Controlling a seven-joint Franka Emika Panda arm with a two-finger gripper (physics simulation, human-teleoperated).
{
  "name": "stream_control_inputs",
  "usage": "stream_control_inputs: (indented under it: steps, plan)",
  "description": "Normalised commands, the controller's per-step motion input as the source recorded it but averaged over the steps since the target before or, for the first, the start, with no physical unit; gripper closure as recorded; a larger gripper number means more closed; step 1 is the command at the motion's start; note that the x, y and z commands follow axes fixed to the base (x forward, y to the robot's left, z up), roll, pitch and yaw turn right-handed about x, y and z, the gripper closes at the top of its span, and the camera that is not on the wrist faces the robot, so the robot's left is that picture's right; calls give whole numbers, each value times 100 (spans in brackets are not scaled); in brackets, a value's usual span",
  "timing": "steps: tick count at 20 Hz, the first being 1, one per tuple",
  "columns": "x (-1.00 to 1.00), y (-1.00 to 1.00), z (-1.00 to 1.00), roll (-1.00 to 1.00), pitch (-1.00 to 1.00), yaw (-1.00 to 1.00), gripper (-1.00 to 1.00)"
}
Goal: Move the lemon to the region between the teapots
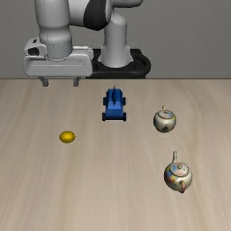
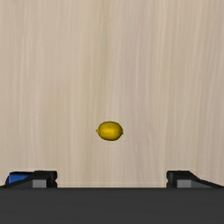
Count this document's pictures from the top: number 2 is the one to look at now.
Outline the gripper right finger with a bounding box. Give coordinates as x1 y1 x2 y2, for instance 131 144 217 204
165 170 224 189

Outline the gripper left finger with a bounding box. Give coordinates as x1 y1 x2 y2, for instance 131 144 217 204
0 170 59 189

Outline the yellow lemon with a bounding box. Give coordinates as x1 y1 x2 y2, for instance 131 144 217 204
95 121 124 142

